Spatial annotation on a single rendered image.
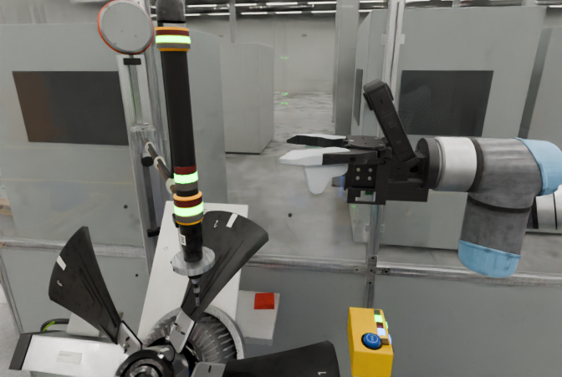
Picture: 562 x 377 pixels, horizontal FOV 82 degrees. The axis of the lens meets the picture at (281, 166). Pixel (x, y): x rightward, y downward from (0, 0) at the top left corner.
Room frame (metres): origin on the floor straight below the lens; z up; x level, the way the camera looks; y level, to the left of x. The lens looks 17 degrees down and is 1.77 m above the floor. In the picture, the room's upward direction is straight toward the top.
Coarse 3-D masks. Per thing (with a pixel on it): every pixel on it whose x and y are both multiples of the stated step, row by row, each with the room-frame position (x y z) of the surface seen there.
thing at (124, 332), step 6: (120, 324) 0.53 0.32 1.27; (120, 330) 0.53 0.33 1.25; (126, 330) 0.52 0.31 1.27; (120, 336) 0.54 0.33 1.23; (126, 336) 0.52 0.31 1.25; (132, 336) 0.51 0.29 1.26; (120, 342) 0.54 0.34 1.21; (132, 342) 0.51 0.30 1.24; (138, 342) 0.50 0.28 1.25; (120, 348) 0.54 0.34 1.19; (132, 348) 0.51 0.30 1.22; (138, 348) 0.50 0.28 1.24; (126, 354) 0.53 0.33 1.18
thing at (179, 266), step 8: (176, 224) 0.48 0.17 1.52; (208, 248) 0.50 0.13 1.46; (176, 256) 0.47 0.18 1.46; (208, 256) 0.47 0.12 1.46; (176, 264) 0.45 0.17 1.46; (184, 264) 0.45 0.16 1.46; (192, 264) 0.45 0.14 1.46; (200, 264) 0.45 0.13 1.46; (208, 264) 0.45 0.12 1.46; (176, 272) 0.44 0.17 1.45; (184, 272) 0.44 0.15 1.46; (192, 272) 0.44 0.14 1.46; (200, 272) 0.44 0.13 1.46
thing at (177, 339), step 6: (180, 312) 0.58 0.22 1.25; (180, 318) 0.56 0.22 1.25; (186, 318) 0.54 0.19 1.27; (174, 324) 0.56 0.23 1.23; (180, 324) 0.55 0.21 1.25; (186, 324) 0.53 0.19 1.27; (192, 324) 0.51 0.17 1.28; (174, 330) 0.55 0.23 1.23; (186, 330) 0.51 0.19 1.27; (174, 336) 0.53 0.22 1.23; (180, 336) 0.52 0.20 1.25; (186, 336) 0.50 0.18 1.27; (174, 342) 0.52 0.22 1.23; (180, 342) 0.50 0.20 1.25; (180, 348) 0.49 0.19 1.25
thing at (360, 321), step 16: (352, 320) 0.75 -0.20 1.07; (368, 320) 0.75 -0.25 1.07; (384, 320) 0.75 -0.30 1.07; (352, 336) 0.69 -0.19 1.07; (384, 336) 0.69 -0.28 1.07; (352, 352) 0.67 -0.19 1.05; (368, 352) 0.64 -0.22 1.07; (384, 352) 0.64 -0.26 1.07; (352, 368) 0.65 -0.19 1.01; (368, 368) 0.64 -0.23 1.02; (384, 368) 0.64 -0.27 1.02
